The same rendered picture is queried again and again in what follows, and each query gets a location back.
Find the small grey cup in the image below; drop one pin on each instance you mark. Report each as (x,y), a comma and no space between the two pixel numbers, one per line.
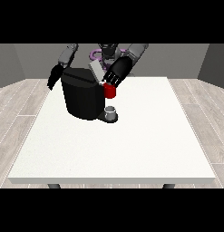
(110,113)

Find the dark table leg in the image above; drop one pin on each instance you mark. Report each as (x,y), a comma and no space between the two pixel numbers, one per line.
(54,185)

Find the pale grey machine lid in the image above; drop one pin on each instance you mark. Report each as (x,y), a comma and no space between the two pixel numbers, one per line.
(96,69)

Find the red pod holder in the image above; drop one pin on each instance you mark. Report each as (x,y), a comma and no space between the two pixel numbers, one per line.
(109,91)

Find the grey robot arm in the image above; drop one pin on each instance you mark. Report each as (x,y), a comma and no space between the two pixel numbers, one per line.
(136,50)
(68,54)

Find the grey robot trunk purple rings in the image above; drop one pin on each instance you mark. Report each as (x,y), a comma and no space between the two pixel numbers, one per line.
(109,51)

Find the small grey coffee pod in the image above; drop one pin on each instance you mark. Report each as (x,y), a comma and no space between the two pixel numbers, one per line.
(102,82)

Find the black coffee machine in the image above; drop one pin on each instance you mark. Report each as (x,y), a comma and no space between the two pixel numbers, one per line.
(81,95)

